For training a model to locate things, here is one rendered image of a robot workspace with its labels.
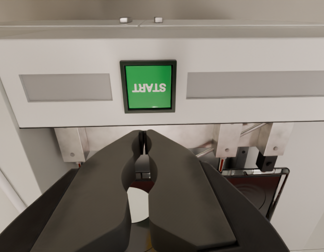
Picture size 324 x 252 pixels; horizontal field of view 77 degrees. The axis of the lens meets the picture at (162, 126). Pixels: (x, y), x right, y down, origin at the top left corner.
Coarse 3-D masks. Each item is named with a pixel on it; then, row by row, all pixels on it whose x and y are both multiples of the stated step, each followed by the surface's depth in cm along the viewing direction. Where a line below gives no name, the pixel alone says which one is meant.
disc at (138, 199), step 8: (128, 192) 37; (136, 192) 37; (144, 192) 37; (128, 200) 38; (136, 200) 38; (144, 200) 38; (136, 208) 39; (144, 208) 39; (136, 216) 40; (144, 216) 40
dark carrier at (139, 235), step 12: (144, 180) 36; (228, 180) 37; (240, 180) 37; (252, 180) 37; (264, 180) 37; (276, 180) 37; (252, 192) 39; (264, 192) 39; (264, 204) 40; (132, 228) 42; (144, 228) 42; (132, 240) 44; (144, 240) 44
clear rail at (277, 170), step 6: (234, 168) 36; (240, 168) 36; (246, 168) 36; (252, 168) 36; (276, 168) 36; (282, 168) 36; (138, 174) 35; (144, 174) 35; (222, 174) 36; (228, 174) 36; (234, 174) 36; (240, 174) 36; (252, 174) 36; (258, 174) 36; (264, 174) 36; (270, 174) 36; (276, 174) 36; (282, 174) 36
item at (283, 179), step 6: (288, 168) 36; (288, 174) 36; (282, 180) 37; (276, 186) 38; (282, 186) 38; (276, 192) 39; (276, 198) 39; (270, 204) 41; (276, 204) 40; (270, 210) 41; (270, 216) 42
